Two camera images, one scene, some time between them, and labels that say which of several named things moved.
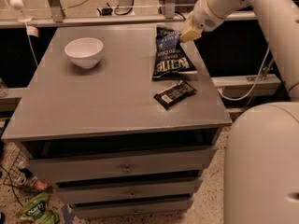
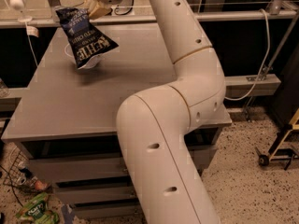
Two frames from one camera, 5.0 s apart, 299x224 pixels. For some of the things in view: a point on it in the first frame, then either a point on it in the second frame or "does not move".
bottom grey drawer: [134, 210] does not move
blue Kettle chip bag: [171, 59] → [89, 42]
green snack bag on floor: [35, 211] does not move
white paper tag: [32, 31] does not move
